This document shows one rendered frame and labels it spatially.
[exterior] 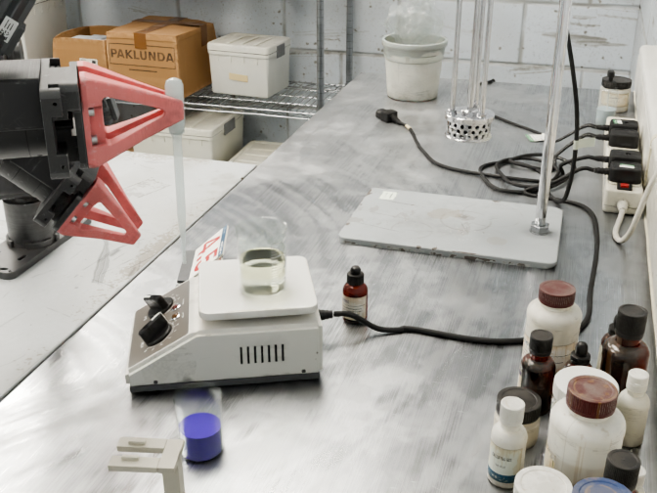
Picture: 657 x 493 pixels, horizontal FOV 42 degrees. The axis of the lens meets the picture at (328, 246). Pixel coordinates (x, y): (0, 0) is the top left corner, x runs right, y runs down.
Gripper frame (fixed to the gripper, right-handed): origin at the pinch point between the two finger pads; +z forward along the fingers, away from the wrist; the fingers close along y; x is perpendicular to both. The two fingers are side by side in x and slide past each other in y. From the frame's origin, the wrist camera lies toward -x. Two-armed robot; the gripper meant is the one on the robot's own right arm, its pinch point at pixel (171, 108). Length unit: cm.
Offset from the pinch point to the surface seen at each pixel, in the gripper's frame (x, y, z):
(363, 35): 47, 246, 97
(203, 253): 30.6, 37.8, 6.4
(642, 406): 27.4, -10.7, 39.2
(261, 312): 23.8, 8.8, 8.3
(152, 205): 32, 60, 2
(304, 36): 49, 259, 77
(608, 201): 30, 39, 68
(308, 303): 23.5, 8.8, 13.1
